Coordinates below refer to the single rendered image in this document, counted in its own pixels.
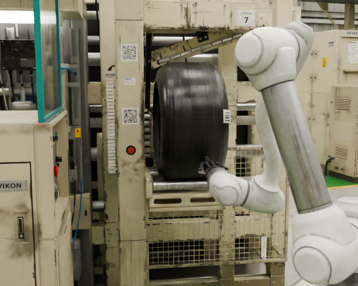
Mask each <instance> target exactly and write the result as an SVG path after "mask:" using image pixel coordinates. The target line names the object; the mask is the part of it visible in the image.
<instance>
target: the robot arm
mask: <svg viewBox="0 0 358 286"><path fill-rule="evenodd" d="M313 40H314V32H313V29H312V28H311V27H309V26H308V25H306V24H304V23H302V22H300V21H298V20H296V21H292V22H291V23H289V24H288V25H286V26H285V28H284V29H282V28H277V27H259V28H255V29H254V30H251V31H249V32H247V33H246V34H244V35H243V36H242V37H241V38H240V39H239V40H238V41H237V43H236V45H235V50H234V56H235V60H236V63H237V64H238V66H239V67H240V68H241V70H242V71H243V72H245V74H246V75H247V77H248V79H249V80H250V81H251V83H252V85H253V86H254V88H255V89H256V90H257V91H258V92H259V96H258V98H257V102H256V108H255V120H256V126H257V131H258V134H259V137H260V141H261V145H262V148H263V152H264V155H265V160H266V164H267V165H266V168H265V171H264V172H263V173H262V174H261V175H257V176H255V177H254V178H253V179H251V180H250V181H248V180H244V179H242V178H239V177H237V176H234V175H232V174H229V173H228V167H225V166H223V165H222V164H220V163H219V162H215V163H214V162H213V161H212V160H210V159H209V158H208V156H205V157H204V161H203V162H201V165H200V168H199V169H198V175H201V174H204V175H205V176H206V178H207V183H208V185H209V189H210V192H211V194H212V196H213V198H214V199H215V200H216V201H217V202H218V203H219V204H221V205H225V206H232V205H237V206H240V207H243V208H245V209H248V210H250V211H254V212H259V213H266V214H274V213H278V212H279V211H281V210H282V209H283V207H284V205H285V202H286V200H285V195H284V193H283V192H282V191H281V190H280V187H279V185H278V179H279V177H280V173H281V159H282V163H283V166H284V169H285V172H286V176H287V179H288V182H289V186H290V189H291V192H292V195H293V199H294V202H295V206H296V208H297V213H296V214H295V215H294V217H293V220H292V233H293V247H292V261H293V266H294V268H295V270H296V272H297V274H298V275H299V276H300V277H301V278H302V279H303V280H304V281H306V282H308V283H310V284H314V285H328V286H358V197H340V198H339V199H337V201H335V202H334V203H333V204H332V202H331V198H330V195H329V192H328V189H327V186H326V182H325V179H324V176H323V173H322V169H321V166H320V163H319V160H318V156H317V153H316V150H315V147H314V144H313V140H312V138H311V134H310V131H309V128H308V124H307V121H306V118H305V114H304V112H303V108H302V105H301V102H300V99H299V96H298V93H297V89H296V86H295V83H294V81H295V79H296V77H297V76H298V74H299V73H300V72H301V70H302V68H303V66H304V64H305V62H306V60H307V58H308V56H309V54H310V51H311V48H312V45H313ZM203 167H205V169H206V170H205V171H204V170H203Z"/></svg>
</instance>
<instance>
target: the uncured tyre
mask: <svg viewBox="0 0 358 286"><path fill-rule="evenodd" d="M223 110H228V99H227V91H226V85H225V82H224V79H223V76H222V74H221V73H220V71H219V70H218V69H217V68H216V67H214V66H213V65H212V64H209V63H206V62H170V63H167V64H164V65H163V66H162V67H161V68H160V69H159V70H158V71H157V73H156V78H155V85H154V91H153V142H154V150H155V159H156V164H157V170H158V173H159V174H160V175H161V176H162V177H163V178H164V179H166V180H193V179H207V178H206V176H205V175H204V174H201V175H198V169H199V168H200V165H201V162H203V161H204V157H205V156H208V158H209V159H210V160H212V161H213V162H214V163H215V162H219V163H220V164H222V165H224V164H225V161H226V157H227V149H228V136H229V123H223ZM178 171H190V172H178Z"/></svg>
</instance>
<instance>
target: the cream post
mask: <svg viewBox="0 0 358 286"><path fill-rule="evenodd" d="M114 31H115V86H116V141H117V168H118V225H119V280H120V286H146V274H145V271H146V234H145V193H144V173H145V142H144V50H143V0H114ZM121 44H137V45H138V61H121ZM125 78H135V85H125V84H124V79H125ZM122 108H139V124H122ZM130 147H132V148H134V152H133V153H132V154H130V153H129V152H128V148H130Z"/></svg>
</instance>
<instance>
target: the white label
mask: <svg viewBox="0 0 358 286"><path fill-rule="evenodd" d="M223 123H231V110H223Z"/></svg>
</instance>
